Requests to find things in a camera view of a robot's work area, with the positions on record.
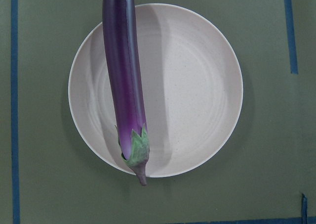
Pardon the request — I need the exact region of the pink plate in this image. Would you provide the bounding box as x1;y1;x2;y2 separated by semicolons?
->
68;3;243;178

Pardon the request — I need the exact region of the purple eggplant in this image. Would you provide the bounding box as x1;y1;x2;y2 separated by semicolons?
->
102;0;150;185

